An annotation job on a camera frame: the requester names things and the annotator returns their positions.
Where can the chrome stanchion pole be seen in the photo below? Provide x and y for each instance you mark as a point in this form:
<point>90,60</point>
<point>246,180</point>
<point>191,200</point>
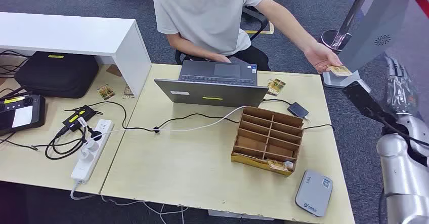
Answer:
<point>335,38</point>

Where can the person's right hand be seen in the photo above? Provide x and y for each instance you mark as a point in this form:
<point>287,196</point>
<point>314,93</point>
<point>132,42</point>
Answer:
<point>222,58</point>

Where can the person's left forearm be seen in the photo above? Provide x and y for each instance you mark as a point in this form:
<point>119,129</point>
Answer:
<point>298,33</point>

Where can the white power strip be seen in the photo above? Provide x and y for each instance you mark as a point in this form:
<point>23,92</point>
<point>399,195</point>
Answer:
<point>82,172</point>

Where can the grey laptop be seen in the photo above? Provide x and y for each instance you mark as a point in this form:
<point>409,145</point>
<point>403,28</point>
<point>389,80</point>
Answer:
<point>214,93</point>

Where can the black power plug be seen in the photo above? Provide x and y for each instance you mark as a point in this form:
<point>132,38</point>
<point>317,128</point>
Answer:
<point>95,134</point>

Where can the white power plug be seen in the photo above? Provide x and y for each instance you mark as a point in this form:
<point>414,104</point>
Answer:
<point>85,154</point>
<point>92,145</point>

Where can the white paper slip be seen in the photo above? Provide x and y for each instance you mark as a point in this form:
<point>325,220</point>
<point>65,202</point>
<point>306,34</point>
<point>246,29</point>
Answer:
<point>289,164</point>

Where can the white desk shelf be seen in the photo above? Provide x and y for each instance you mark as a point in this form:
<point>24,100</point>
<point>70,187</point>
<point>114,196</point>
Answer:
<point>67,31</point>

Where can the cardboard slot organizer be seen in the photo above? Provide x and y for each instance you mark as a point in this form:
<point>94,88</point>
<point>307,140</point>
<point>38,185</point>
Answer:
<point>254,143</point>

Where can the brown cardboard piece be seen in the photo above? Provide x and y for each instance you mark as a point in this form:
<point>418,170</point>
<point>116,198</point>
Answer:
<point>115,70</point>

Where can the person's left hand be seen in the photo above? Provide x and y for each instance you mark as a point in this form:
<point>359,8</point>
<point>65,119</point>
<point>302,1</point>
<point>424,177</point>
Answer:
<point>320,58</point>

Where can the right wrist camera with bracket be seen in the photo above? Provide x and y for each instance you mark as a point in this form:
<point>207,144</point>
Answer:
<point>362,102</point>

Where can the black handheld controller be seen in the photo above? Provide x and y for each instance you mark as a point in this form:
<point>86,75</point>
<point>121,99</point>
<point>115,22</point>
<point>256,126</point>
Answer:
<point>33,115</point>

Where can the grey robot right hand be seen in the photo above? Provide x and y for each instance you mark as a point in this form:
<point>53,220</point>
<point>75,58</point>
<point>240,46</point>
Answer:
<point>400,88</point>

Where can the grey kiosk stand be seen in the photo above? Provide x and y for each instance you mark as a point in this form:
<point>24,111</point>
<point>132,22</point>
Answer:
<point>378,25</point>

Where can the small black box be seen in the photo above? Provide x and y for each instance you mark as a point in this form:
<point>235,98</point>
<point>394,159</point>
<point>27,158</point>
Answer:
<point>298,110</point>

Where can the person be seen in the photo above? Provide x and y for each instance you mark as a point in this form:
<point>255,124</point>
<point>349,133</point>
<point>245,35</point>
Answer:
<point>204,18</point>

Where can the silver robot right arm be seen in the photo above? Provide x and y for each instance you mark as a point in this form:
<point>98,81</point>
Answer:
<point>399,175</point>

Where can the white under-desk bracket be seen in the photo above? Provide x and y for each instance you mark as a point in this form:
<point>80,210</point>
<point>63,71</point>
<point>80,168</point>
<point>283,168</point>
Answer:
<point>228,214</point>

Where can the black adapter with yellow label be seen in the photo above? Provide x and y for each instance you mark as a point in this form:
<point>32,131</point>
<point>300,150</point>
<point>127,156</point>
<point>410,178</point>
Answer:
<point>78,117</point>

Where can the person's right forearm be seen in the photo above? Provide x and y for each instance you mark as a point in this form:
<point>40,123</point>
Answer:
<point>191,50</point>

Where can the black carrying case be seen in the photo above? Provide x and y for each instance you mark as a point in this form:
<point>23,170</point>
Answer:
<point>57,75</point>

